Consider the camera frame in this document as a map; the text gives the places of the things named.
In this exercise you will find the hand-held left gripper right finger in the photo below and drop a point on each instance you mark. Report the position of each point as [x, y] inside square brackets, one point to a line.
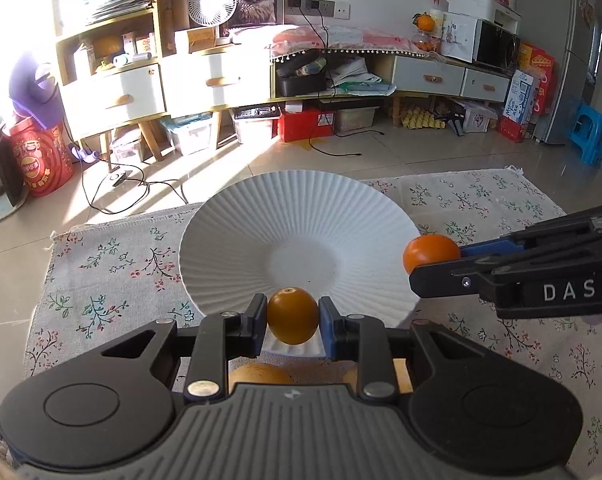
[327, 325]

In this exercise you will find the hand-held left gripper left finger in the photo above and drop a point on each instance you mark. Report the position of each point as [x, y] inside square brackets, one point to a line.
[258, 317]

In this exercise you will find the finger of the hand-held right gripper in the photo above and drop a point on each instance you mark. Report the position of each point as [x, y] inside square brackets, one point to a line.
[446, 280]
[491, 248]

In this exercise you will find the small orange tomato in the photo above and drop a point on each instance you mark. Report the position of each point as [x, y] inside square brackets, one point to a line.
[431, 254]

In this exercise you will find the small orange-green tomato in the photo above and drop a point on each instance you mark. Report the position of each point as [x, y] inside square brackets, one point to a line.
[293, 315]

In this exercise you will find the large yellow grapefruit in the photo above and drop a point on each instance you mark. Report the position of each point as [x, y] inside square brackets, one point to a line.
[261, 374]

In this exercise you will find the yellow pear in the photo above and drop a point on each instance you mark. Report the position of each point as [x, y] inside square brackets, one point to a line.
[403, 377]

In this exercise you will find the white ribbed plate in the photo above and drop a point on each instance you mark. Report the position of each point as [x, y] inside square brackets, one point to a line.
[281, 210]

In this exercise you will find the flat red box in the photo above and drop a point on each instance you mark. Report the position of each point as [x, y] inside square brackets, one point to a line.
[510, 129]

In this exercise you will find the yellow egg tray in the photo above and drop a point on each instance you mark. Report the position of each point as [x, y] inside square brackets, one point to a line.
[423, 120]

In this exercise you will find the blue and white carton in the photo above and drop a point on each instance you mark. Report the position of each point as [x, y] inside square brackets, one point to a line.
[520, 95]

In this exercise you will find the blue plastic stool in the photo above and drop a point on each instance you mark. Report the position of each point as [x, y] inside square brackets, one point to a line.
[588, 125]

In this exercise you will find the floral cloth mat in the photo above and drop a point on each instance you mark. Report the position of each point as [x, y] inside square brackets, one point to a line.
[106, 270]

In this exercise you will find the small white drawer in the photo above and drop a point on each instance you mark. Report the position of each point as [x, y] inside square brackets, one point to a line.
[476, 80]

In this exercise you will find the clear box with black contents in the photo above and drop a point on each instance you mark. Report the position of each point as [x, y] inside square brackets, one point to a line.
[253, 127]

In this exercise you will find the red gift box stack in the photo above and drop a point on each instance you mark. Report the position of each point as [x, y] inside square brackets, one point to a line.
[538, 62]

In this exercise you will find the clear box with blue lid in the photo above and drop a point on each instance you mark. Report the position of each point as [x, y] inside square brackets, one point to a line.
[193, 135]

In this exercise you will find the red cardboard box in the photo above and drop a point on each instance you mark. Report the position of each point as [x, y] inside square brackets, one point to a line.
[301, 127]

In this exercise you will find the small power adapter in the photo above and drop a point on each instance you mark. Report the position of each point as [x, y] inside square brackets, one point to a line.
[117, 178]

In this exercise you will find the white microwave oven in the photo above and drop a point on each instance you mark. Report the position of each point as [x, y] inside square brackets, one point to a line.
[496, 44]

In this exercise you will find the grey refrigerator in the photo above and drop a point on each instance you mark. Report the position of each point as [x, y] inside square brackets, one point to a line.
[571, 60]

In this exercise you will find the glass jar of oranges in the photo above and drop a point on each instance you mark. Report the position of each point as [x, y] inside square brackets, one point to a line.
[425, 44]

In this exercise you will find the small clear storage box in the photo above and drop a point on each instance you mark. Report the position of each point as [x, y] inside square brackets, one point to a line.
[126, 147]

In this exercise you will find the white illustrated box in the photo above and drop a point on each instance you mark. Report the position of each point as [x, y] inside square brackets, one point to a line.
[456, 35]

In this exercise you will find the pile of loose papers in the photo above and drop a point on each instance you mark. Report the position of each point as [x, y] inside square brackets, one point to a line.
[356, 77]

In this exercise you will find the leafy tangerine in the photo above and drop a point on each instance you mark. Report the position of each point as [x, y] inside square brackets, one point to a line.
[424, 22]

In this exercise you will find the black case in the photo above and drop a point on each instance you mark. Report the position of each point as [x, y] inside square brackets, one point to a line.
[301, 85]

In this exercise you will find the small purple toy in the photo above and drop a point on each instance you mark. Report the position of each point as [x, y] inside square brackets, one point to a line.
[83, 154]

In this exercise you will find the white flat box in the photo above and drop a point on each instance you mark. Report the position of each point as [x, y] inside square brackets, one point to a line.
[481, 5]

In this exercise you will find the wooden cabinet with white drawer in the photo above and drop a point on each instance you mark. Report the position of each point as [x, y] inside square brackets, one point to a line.
[191, 82]

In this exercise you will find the pink quilt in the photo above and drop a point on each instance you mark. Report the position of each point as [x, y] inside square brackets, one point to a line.
[361, 40]

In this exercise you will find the red round tin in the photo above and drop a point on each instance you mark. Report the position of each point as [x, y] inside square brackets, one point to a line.
[41, 160]

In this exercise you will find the small cardboard box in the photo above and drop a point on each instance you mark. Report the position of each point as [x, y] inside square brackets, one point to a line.
[196, 40]

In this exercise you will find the white tube roll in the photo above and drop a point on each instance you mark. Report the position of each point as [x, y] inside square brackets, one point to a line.
[131, 58]

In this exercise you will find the black panel on round base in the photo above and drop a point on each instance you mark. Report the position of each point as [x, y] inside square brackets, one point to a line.
[3, 170]

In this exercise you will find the wooden shelf cabinet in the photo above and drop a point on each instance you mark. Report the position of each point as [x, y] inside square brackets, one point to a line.
[157, 20]

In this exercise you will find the white desk fan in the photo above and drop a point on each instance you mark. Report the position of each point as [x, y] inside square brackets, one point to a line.
[212, 4]

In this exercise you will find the cardboard tube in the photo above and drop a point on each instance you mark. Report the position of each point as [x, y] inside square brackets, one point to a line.
[181, 7]

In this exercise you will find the stack of papers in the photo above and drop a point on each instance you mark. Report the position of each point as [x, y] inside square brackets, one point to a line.
[116, 5]

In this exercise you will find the white wall socket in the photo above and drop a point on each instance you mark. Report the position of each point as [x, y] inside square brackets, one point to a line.
[342, 9]

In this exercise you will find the grey wall socket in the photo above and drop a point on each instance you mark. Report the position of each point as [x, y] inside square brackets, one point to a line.
[311, 6]

